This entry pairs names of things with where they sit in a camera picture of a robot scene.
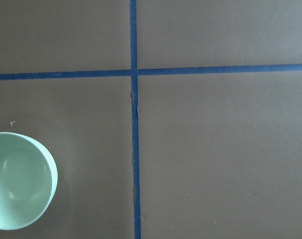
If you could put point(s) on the green bowl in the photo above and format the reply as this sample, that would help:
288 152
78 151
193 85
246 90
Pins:
28 180

